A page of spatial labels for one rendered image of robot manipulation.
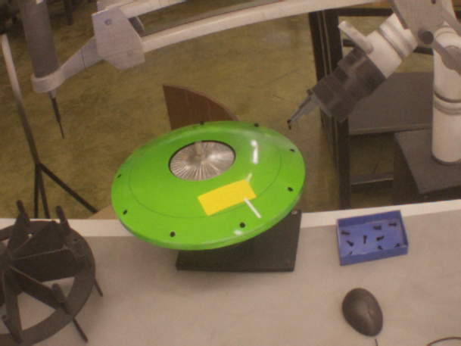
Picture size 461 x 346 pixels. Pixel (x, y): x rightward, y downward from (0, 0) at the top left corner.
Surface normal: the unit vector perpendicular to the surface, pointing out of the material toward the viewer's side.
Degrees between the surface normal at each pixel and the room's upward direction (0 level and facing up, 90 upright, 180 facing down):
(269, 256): 0
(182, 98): 90
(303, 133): 0
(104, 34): 90
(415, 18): 90
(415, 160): 0
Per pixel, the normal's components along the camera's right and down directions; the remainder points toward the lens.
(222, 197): -0.05, -0.65
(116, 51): 0.10, 0.58
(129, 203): -0.47, -0.57
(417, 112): -0.14, -0.80
